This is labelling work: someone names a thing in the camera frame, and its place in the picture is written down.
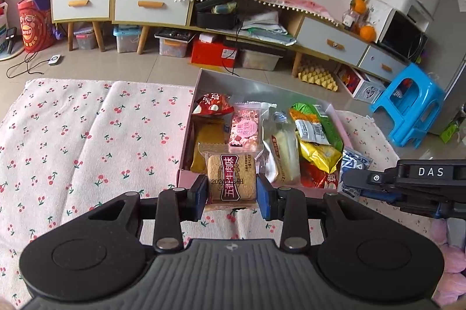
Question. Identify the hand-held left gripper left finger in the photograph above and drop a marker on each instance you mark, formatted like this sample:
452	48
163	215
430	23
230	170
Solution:
199	197

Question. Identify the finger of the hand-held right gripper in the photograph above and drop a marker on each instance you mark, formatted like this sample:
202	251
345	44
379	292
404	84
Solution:
375	179
382	195

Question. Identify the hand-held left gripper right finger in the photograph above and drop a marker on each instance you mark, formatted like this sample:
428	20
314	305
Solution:
264	199

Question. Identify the blue white snack packet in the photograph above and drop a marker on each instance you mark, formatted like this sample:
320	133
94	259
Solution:
358	160

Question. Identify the brown label cracker packet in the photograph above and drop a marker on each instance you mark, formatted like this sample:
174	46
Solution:
231	179

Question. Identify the clear cream cake packet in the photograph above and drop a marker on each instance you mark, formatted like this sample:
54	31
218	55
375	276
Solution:
284	153

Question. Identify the red snack packet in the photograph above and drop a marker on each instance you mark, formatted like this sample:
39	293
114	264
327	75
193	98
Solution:
315	179
211	106

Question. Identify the orange brown snack packet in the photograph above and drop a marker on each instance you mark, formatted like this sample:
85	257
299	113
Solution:
207	139

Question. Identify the yellow snack packet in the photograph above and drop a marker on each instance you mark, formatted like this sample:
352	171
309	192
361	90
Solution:
320	155

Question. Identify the green snack packet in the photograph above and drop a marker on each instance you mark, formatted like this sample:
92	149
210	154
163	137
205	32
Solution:
333	135

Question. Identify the pink snack packet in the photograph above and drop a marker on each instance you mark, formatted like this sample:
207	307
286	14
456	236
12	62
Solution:
245	128

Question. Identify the white barcode snack packet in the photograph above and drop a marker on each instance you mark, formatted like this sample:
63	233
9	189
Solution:
311	129

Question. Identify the clear blue-print cake packet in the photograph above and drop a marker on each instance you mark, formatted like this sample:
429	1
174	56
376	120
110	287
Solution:
278	117

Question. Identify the pink cardboard box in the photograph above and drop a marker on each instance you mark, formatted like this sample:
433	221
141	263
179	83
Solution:
255	88

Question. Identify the green plastic bag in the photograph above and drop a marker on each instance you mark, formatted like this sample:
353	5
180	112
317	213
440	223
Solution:
448	131

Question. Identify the pink fluffy clothing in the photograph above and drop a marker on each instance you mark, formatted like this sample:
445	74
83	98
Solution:
451	259

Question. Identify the blue plastic stool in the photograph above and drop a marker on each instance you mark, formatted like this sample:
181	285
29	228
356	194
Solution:
411	102

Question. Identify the white plastic crate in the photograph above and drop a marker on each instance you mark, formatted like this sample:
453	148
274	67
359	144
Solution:
364	86

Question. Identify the yellow egg tray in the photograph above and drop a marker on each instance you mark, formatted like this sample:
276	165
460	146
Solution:
316	77

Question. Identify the cherry print floor cloth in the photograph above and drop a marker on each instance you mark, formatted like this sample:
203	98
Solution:
91	135

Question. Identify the grey refrigerator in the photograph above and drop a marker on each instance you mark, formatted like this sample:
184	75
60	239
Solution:
451	58

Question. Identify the clear plastic storage bin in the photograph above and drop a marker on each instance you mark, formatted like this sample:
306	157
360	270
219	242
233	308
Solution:
174	47
260	60

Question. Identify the red cardboard box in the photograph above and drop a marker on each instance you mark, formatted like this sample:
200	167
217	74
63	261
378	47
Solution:
211	53

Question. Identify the orange fruit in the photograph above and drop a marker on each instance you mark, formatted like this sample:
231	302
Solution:
358	5
367	33

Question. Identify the white microwave oven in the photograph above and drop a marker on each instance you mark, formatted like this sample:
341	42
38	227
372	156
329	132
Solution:
400	33

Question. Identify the low wooden tv cabinet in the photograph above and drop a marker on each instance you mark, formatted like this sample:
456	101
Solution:
291	40

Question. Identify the small clear jar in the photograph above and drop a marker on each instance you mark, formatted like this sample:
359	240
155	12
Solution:
349	18

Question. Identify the pile of loose papers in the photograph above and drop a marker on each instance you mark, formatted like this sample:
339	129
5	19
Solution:
269	27

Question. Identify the clear bin blue lid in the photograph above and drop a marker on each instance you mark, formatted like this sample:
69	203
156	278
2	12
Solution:
127	40

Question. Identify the black storage case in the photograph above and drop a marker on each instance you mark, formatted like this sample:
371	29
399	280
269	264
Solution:
214	17

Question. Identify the small clear storage bin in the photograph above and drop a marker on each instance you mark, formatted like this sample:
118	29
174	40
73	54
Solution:
85	39

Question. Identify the red printed paper bag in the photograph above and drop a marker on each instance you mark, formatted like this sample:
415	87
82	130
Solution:
34	29

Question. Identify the round base phone stand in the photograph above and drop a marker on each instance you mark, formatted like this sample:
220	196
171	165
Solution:
10	44

